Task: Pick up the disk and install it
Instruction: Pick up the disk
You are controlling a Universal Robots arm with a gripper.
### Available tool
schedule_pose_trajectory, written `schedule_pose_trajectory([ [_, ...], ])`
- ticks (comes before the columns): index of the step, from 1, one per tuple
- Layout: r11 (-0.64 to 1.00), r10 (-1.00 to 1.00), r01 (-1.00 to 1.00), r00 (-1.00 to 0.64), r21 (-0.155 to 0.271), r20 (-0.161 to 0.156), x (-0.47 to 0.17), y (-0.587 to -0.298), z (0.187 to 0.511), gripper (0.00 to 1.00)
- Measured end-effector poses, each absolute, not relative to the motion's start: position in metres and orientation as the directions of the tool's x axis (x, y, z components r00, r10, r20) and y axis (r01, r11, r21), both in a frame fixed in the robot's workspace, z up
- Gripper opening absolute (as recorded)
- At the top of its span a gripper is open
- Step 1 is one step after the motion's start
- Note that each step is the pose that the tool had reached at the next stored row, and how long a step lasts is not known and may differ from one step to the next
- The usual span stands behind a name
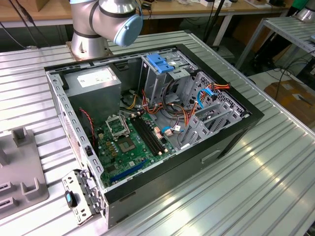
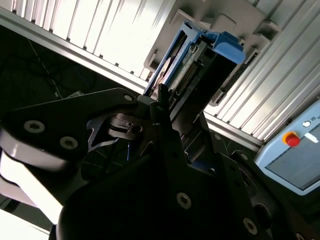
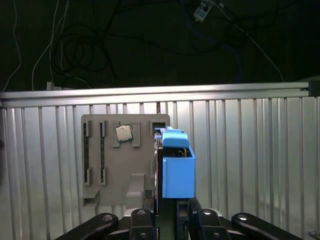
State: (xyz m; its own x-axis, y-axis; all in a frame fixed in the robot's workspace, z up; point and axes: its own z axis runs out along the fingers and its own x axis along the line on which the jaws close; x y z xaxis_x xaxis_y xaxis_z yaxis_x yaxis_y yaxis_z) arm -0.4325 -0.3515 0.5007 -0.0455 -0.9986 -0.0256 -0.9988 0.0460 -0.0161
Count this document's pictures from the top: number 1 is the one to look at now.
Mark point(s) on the grey power supply unit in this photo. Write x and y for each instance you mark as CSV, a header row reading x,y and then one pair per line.
x,y
98,98

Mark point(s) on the grey metal slot bracket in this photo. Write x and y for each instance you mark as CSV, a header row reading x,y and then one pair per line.
x,y
73,177

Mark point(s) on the wooden desk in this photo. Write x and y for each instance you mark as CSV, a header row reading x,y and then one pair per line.
x,y
54,9

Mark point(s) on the CPU socket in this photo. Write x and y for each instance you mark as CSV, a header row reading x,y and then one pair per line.
x,y
126,145

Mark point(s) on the slatted metal side table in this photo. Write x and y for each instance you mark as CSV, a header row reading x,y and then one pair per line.
x,y
283,27

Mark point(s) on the blue expansion slot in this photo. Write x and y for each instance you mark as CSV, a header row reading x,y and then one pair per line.
x,y
128,171

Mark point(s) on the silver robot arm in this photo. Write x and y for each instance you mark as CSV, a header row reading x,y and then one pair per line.
x,y
86,44

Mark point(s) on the grey parts rack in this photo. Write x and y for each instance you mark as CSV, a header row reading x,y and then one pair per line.
x,y
21,159

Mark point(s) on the black PC case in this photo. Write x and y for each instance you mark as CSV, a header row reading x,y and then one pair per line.
x,y
172,177

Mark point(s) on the grey optical drive cage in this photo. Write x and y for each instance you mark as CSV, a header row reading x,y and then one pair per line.
x,y
155,86

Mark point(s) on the blue drive bay latch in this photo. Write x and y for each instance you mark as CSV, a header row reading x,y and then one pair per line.
x,y
157,62

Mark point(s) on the small brown cardboard box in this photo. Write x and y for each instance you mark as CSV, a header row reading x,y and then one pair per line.
x,y
43,5

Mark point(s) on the black latch with blue insert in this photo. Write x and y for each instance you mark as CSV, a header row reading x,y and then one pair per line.
x,y
70,199

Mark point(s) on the flat brown cardboard box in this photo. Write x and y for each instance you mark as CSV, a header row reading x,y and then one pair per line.
x,y
290,98

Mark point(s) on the grey metal disk bay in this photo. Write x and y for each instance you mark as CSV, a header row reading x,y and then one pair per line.
x,y
221,115

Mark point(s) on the black RAM slot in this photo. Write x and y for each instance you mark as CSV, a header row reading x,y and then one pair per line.
x,y
147,137
152,134

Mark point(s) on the green motherboard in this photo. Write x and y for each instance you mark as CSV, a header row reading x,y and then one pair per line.
x,y
137,157

